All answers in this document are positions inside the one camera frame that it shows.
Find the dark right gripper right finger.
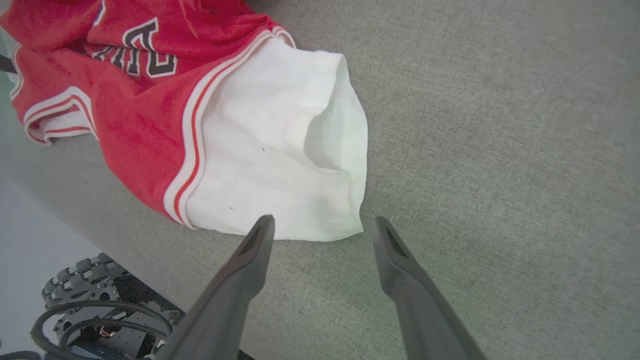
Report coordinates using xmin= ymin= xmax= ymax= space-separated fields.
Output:
xmin=371 ymin=216 xmax=488 ymax=360

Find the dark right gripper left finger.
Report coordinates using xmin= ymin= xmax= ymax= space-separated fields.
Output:
xmin=150 ymin=215 xmax=276 ymax=360

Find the red and white jersey garment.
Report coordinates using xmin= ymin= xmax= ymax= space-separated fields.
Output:
xmin=0 ymin=0 xmax=369 ymax=243

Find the black robot wheel base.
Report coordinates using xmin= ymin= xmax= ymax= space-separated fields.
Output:
xmin=30 ymin=252 xmax=256 ymax=360

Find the grey fabric sofa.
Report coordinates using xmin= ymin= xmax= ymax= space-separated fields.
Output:
xmin=0 ymin=0 xmax=640 ymax=360

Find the thick black cable loop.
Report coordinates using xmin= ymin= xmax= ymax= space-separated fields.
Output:
xmin=30 ymin=299 xmax=177 ymax=360

